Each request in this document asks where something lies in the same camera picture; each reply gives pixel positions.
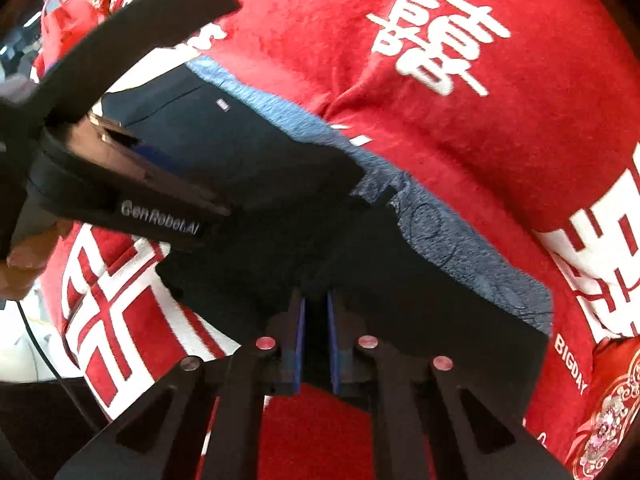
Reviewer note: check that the person's left hand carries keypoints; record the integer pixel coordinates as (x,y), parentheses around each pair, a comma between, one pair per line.
(25,262)

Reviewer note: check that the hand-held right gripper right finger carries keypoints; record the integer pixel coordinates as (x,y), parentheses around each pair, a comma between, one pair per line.
(334,345)

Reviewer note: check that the black pants with blue stripe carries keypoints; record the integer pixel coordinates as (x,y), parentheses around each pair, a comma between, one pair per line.
(240,140)

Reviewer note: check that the red bag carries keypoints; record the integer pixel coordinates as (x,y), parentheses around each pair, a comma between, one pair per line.
(70,20)

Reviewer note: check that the red embroidered pillow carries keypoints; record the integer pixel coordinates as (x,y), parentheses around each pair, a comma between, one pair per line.
(615,410)

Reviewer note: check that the red printed blanket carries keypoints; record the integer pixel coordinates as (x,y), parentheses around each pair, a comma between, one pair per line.
(450,160)

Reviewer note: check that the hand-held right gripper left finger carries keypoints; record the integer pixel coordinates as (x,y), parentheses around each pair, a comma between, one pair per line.
(299,340)

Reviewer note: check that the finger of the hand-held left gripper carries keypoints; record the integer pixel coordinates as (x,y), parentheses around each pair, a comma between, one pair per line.
(125,165)
(140,25)

